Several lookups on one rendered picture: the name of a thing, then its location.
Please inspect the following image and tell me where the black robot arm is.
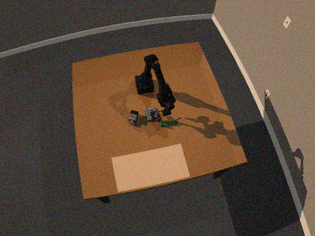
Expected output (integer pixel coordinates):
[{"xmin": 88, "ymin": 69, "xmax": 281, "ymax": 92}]
[{"xmin": 139, "ymin": 54, "xmax": 176, "ymax": 111}]

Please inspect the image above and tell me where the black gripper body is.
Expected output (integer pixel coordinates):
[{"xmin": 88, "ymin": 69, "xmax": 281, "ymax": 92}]
[{"xmin": 156, "ymin": 93, "xmax": 172, "ymax": 116}]

